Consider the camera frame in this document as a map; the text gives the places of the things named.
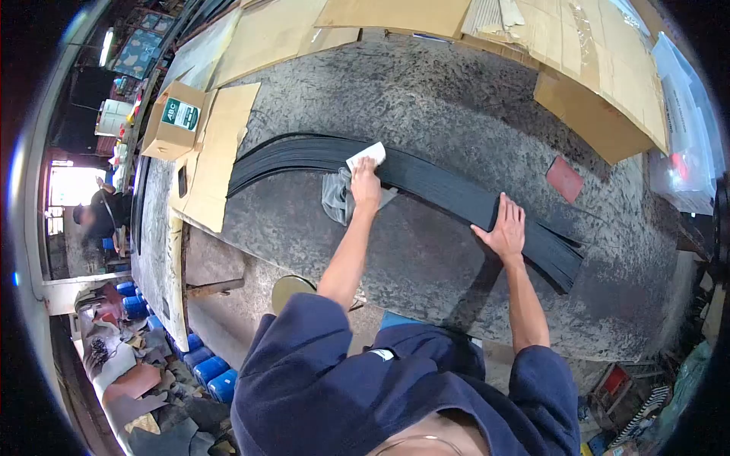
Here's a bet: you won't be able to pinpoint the person's right hand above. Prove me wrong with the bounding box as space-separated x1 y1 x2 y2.
470 192 527 263

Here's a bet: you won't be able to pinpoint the person's left hand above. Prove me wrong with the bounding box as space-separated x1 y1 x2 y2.
349 157 383 213

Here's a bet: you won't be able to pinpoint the white rectangular block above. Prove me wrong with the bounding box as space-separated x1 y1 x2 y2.
346 141 387 172

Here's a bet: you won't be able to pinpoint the stack of long black strips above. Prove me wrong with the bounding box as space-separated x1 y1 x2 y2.
227 133 585 295

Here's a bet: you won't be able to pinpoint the grey plastic bag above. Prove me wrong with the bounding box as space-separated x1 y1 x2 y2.
321 168 399 226

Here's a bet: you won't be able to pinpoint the red square patch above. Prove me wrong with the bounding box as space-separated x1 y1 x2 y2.
545 155 585 205

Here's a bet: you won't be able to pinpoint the round brass stool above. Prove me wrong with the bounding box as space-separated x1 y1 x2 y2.
271 275 318 315

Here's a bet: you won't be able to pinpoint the flat cardboard sheet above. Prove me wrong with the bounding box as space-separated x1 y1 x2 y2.
169 82 262 234

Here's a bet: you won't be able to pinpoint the large open cardboard box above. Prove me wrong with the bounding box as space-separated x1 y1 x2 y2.
314 0 669 166

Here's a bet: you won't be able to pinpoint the large flattened cardboard sheets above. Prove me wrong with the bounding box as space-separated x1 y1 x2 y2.
161 0 361 93

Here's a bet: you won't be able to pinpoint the clear plastic bags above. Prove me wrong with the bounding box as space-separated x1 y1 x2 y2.
648 31 726 216

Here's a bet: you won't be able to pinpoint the small green label cardboard box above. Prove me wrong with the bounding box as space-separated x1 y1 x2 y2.
140 80 207 162

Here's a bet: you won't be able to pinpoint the person's body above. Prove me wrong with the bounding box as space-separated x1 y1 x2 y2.
230 292 581 456

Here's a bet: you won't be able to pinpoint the row of blue canisters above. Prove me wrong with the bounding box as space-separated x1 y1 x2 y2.
115 280 239 405

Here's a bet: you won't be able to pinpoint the fluorescent tube lamp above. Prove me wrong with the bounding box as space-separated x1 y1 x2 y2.
98 27 115 68

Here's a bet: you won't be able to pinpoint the pile of leather scraps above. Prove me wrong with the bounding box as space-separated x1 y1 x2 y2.
74 283 240 456

